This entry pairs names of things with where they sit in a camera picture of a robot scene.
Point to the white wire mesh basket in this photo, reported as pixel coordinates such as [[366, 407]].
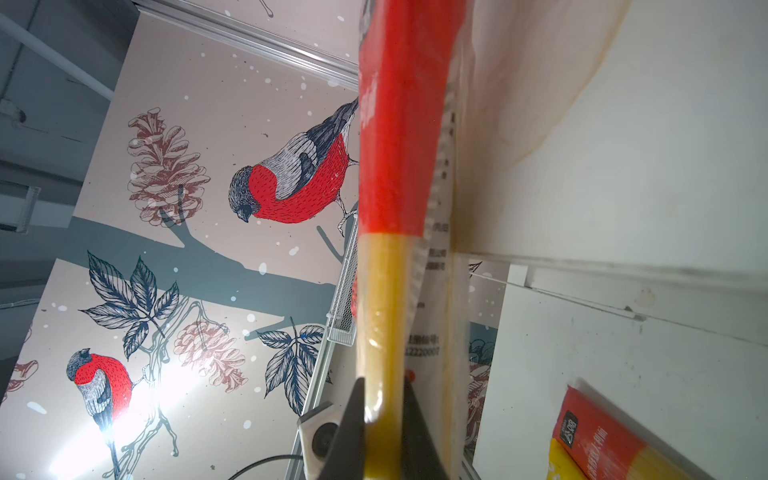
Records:
[[340, 328]]

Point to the white two-tier shelf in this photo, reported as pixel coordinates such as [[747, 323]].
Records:
[[613, 155]]

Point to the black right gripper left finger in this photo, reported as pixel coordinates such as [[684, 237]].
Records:
[[346, 457]]

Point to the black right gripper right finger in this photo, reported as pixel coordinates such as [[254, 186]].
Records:
[[420, 459]]

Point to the red spaghetti bag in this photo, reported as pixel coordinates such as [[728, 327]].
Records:
[[589, 443], [410, 285]]

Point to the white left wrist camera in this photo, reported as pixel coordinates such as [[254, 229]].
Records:
[[317, 429]]

